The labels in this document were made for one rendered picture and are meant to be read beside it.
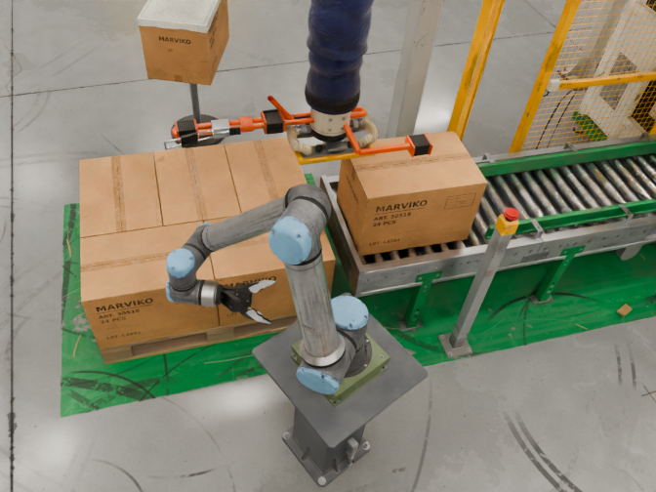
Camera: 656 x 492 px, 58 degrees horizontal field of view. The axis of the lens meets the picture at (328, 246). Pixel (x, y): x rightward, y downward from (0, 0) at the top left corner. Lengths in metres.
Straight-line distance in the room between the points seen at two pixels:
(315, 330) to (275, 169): 1.73
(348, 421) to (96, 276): 1.39
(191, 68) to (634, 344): 3.08
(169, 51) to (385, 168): 1.65
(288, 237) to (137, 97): 3.58
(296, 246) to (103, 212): 1.85
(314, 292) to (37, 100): 3.77
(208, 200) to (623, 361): 2.46
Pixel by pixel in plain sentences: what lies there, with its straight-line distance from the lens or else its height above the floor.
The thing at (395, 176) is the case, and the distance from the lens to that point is 2.81.
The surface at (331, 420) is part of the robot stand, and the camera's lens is 2.24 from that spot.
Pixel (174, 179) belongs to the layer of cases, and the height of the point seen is 0.54.
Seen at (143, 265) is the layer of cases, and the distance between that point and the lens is 2.95.
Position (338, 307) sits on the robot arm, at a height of 1.10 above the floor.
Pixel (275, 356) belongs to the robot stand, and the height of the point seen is 0.75.
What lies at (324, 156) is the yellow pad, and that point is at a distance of 2.52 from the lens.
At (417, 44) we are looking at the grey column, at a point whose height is 1.00.
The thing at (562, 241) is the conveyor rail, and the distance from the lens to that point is 3.35.
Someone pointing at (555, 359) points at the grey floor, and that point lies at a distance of 3.58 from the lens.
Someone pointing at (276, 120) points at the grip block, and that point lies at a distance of 2.49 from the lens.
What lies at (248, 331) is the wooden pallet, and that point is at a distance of 3.29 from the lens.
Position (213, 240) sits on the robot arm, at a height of 1.30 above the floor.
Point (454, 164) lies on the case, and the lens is 2.95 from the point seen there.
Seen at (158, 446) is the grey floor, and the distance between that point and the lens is 3.05.
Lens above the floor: 2.76
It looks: 48 degrees down
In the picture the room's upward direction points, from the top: 6 degrees clockwise
